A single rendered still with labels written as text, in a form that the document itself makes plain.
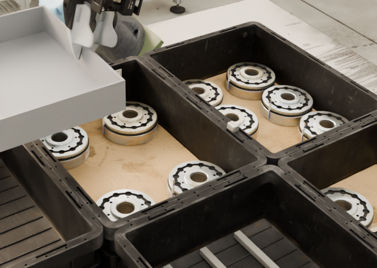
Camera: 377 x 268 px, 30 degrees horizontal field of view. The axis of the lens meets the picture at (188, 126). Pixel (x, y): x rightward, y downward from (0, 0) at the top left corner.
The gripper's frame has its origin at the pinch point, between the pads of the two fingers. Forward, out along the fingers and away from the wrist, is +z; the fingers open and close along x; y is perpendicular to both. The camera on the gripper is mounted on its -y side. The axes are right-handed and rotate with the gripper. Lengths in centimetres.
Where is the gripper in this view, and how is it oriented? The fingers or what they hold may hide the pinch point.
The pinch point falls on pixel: (80, 49)
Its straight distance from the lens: 110.2
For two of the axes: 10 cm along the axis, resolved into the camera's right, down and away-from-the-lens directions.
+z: -2.8, 8.7, 4.1
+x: 7.4, -0.7, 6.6
